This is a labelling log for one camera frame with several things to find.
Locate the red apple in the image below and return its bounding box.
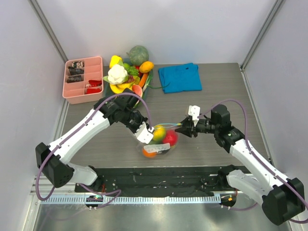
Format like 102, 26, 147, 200
162, 130, 178, 146

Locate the clear zip top bag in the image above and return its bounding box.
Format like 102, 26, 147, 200
136, 123, 180, 158

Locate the yellow lemon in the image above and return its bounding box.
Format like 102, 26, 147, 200
153, 125, 167, 141

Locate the dark purple mangosteen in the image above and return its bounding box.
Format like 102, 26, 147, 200
157, 149, 170, 154

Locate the orange fruit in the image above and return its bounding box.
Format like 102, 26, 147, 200
142, 148, 157, 158

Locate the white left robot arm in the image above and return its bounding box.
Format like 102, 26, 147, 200
36, 89, 154, 192

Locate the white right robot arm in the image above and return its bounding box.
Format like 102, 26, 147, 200
175, 104, 308, 226

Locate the watermelon slice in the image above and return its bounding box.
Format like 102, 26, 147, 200
132, 84, 143, 108

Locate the green fruit basket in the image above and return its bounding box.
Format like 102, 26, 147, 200
103, 60, 153, 97

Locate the purple grape cluster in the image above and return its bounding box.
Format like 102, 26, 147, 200
127, 75, 135, 83

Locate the blue folded cloth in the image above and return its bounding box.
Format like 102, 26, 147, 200
158, 63, 203, 94

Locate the white cauliflower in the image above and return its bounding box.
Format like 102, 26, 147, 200
107, 64, 128, 85

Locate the green leafy vegetable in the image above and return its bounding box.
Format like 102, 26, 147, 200
123, 63, 139, 76

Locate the orange yellow mango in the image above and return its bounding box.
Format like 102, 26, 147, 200
139, 61, 154, 74

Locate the yellow bell pepper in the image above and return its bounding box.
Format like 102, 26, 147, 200
109, 55, 122, 68

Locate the green melon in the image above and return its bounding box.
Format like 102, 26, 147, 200
127, 45, 149, 66

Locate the pink organizer tray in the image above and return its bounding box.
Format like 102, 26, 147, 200
63, 56, 103, 104

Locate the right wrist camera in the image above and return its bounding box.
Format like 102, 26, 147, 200
185, 105, 201, 126

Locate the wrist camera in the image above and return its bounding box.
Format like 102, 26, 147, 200
134, 122, 154, 144
185, 105, 201, 126

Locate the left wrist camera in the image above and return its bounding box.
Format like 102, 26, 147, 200
134, 122, 154, 144

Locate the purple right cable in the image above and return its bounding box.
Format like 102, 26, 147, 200
198, 99, 308, 224

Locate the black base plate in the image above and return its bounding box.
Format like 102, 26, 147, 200
72, 166, 251, 198

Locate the white slotted cable duct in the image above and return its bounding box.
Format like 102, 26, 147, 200
43, 194, 221, 205

